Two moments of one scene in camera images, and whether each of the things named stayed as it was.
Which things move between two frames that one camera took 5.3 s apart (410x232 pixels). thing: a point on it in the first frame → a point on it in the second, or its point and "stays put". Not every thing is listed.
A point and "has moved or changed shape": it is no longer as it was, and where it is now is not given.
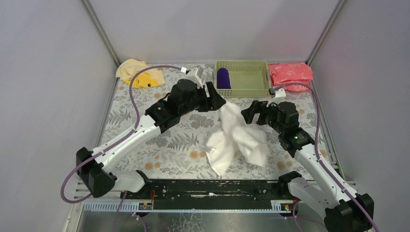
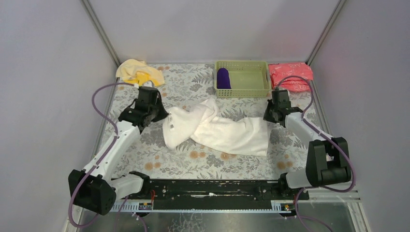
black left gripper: [207, 95] → [155, 113]
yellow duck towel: [146, 78] stays put
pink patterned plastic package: [285, 73] stays put
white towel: [236, 136] has moved or changed shape
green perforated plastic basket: [248, 79] stays put
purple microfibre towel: [223, 79] stays put
